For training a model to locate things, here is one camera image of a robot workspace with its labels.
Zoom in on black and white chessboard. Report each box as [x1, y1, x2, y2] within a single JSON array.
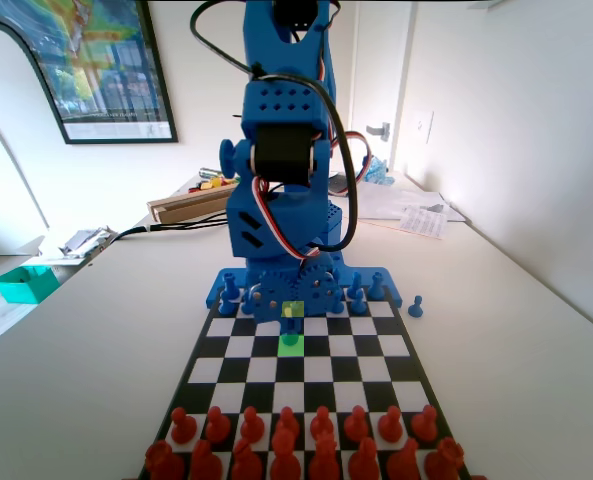
[[138, 284, 472, 480]]

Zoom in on red pawn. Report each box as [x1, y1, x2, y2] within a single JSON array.
[[343, 404, 370, 444], [204, 405, 232, 445], [274, 405, 301, 436], [239, 405, 266, 444], [410, 403, 440, 444], [169, 406, 198, 445], [308, 405, 335, 437], [377, 404, 404, 444]]

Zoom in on wooden box with items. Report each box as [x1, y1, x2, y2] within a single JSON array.
[[146, 182, 240, 225]]

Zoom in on red king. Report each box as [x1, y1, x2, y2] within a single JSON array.
[[269, 427, 302, 480]]

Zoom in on colourful small items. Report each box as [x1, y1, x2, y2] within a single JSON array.
[[188, 167, 238, 194]]

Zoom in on red queen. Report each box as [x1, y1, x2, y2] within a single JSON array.
[[307, 432, 341, 480]]

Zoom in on red bishop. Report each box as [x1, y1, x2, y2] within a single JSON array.
[[346, 437, 381, 480], [230, 437, 266, 480]]

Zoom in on white paper sheets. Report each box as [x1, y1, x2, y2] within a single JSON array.
[[358, 182, 467, 226]]

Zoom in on red knight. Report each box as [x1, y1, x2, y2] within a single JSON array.
[[189, 438, 225, 480], [385, 437, 422, 480]]

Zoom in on printed leaflet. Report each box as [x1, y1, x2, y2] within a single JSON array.
[[399, 204, 450, 240]]

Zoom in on crumpled blue plastic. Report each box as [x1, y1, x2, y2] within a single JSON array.
[[365, 157, 397, 186]]

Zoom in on red rook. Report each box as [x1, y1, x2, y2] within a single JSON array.
[[423, 436, 467, 480], [144, 439, 186, 480]]

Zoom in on crumpled silver foil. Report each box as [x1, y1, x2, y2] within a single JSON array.
[[58, 224, 120, 261]]

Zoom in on teal plastic box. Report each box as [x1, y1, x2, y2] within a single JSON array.
[[0, 264, 61, 305]]

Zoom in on black framed poster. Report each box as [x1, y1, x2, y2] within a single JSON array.
[[0, 0, 179, 146]]

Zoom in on red white black wire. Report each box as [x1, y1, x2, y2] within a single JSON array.
[[333, 130, 375, 197], [249, 174, 322, 261]]

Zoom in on blue base plate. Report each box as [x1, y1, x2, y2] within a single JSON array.
[[204, 267, 403, 309]]

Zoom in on black power cables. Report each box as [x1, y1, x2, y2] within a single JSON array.
[[108, 212, 230, 242]]

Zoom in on thick black cable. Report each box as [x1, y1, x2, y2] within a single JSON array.
[[189, 0, 361, 254]]

